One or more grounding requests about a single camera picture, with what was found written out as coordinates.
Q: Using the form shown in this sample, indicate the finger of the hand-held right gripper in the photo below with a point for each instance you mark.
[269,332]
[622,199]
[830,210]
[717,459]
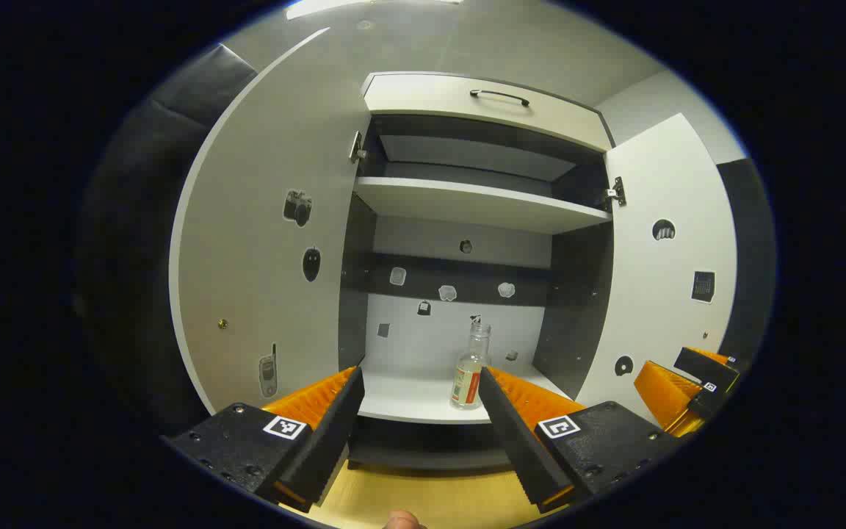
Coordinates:
[662,393]
[709,367]

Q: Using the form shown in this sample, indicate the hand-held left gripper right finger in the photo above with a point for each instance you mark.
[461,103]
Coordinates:
[515,441]

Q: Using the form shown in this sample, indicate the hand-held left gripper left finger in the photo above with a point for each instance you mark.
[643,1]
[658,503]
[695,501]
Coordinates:
[335,426]

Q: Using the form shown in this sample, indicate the white cabinet door camera sticker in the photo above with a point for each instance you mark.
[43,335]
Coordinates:
[269,279]

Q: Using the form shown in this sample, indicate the ceiling light panel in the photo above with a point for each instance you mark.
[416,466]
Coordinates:
[335,7]

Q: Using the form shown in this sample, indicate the white cabinet drawer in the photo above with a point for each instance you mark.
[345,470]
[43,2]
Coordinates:
[430,99]

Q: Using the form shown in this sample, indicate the white cabinet shelf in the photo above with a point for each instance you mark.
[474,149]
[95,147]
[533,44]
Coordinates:
[467,204]

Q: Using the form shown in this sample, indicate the white and grey cabinet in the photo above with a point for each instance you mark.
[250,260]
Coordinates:
[452,345]

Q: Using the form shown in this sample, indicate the clear glass bottle red label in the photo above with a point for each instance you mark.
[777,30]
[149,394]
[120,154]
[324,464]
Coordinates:
[471,375]

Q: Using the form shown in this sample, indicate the black backdrop cloth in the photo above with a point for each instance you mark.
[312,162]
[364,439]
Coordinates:
[136,220]
[750,257]

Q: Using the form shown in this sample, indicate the white cabinet door cat sticker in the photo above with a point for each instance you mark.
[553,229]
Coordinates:
[658,308]

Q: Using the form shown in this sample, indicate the metal door hinge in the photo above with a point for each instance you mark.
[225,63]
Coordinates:
[616,192]
[357,147]

